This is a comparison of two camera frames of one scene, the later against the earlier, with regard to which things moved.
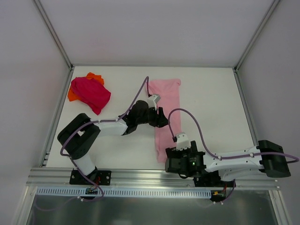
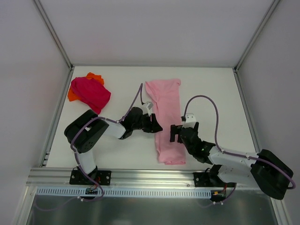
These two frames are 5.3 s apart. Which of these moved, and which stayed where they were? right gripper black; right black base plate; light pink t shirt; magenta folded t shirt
Moved: right gripper black
Stayed: magenta folded t shirt; light pink t shirt; right black base plate
